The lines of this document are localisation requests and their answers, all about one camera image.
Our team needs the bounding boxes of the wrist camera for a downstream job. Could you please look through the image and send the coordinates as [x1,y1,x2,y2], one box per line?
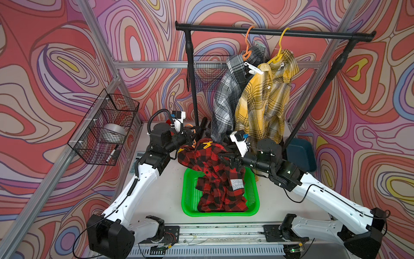
[230,130,250,157]
[171,111,186,134]

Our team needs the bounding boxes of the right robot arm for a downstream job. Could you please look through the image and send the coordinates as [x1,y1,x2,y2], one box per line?
[219,139,389,259]

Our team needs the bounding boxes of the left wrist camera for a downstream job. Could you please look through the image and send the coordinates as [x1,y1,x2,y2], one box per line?
[171,111,186,134]

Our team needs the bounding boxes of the black clothes rack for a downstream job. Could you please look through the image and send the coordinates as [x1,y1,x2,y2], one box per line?
[175,22,376,150]

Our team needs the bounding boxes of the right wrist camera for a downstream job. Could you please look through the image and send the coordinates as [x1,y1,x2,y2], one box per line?
[230,130,250,157]

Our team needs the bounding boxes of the grey plaid shirt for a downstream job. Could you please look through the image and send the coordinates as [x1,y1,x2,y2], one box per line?
[210,54,253,144]

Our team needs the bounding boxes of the white marker in wire basket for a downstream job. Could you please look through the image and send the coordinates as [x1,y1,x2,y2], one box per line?
[105,145,118,163]

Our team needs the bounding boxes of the black wire basket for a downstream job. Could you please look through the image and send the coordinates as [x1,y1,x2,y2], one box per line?
[67,90,140,166]

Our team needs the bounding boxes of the yellow hanger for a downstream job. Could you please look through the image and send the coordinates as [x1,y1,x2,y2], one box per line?
[267,28,291,64]

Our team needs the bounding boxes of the red black plaid shirt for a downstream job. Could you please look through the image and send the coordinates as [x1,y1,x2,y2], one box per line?
[178,138,248,213]

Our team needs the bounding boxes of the teal clothespin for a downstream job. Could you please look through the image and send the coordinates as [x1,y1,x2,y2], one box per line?
[254,41,267,49]

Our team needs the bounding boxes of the dark teal tray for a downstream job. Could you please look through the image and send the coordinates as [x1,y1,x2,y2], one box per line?
[287,138,317,173]

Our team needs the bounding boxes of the grey tape roll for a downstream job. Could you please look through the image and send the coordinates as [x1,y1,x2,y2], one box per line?
[99,123,127,144]

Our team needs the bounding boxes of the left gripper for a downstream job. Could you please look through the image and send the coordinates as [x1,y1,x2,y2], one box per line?
[163,126,199,156]

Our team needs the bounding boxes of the yellow plaid shirt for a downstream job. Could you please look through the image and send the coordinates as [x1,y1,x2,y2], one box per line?
[235,50,299,150]

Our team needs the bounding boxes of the orange hanger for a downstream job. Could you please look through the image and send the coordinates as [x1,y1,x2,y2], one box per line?
[184,123,197,148]
[242,25,256,62]

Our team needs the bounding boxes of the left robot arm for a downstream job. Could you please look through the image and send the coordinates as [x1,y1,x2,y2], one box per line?
[86,123,203,259]

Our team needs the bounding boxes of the green plastic basket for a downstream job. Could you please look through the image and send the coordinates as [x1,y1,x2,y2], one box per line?
[181,167,260,217]

